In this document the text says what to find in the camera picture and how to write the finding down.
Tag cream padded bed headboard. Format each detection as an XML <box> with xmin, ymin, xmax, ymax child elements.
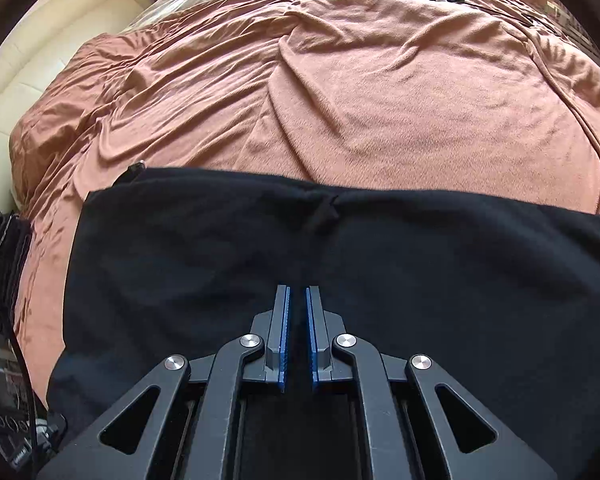
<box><xmin>0</xmin><ymin>0</ymin><xmax>151</xmax><ymax>211</ymax></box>

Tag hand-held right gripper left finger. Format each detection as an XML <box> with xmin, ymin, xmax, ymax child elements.
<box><xmin>37</xmin><ymin>285</ymin><xmax>291</xmax><ymax>480</ymax></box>

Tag stack of folded dark clothes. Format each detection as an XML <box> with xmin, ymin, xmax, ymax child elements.
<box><xmin>0</xmin><ymin>212</ymin><xmax>33</xmax><ymax>356</ymax></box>

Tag red white rack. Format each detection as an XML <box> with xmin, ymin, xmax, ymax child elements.
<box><xmin>545</xmin><ymin>0</ymin><xmax>596</xmax><ymax>46</ymax></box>

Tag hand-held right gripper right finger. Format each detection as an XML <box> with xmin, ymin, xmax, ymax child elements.
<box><xmin>306</xmin><ymin>285</ymin><xmax>568</xmax><ymax>480</ymax></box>

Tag brown blanket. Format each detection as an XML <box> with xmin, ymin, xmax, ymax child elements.
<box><xmin>7</xmin><ymin>0</ymin><xmax>600</xmax><ymax>366</ymax></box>

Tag black pants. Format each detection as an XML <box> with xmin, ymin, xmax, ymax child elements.
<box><xmin>47</xmin><ymin>160</ymin><xmax>600</xmax><ymax>480</ymax></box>

